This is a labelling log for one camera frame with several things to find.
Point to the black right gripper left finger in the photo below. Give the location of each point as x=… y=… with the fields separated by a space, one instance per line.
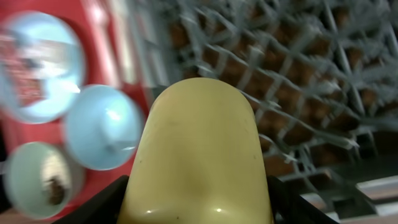
x=103 y=208

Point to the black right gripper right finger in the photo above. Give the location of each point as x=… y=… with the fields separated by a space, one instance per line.
x=292 y=207

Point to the rice food waste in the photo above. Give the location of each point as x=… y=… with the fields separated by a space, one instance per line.
x=55 y=179

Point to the green bowl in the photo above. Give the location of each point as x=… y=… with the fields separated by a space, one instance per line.
x=22 y=180

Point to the light blue bowl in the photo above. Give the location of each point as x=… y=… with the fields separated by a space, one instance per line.
x=103 y=127

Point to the yellow plastic cup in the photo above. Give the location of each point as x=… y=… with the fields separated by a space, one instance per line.
x=199 y=160

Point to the red snack wrapper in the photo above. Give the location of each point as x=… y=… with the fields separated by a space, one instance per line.
x=28 y=89

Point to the grey dishwasher rack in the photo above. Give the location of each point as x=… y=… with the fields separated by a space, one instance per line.
x=321 y=79

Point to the light blue plate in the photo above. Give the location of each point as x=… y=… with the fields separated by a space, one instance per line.
x=54 y=55

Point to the red serving tray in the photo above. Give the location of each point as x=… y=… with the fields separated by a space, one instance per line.
x=16 y=133

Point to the pink plastic fork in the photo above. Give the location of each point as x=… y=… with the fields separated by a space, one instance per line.
x=99 y=21

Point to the cream plastic spoon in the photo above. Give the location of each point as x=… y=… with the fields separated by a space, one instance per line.
x=118 y=10

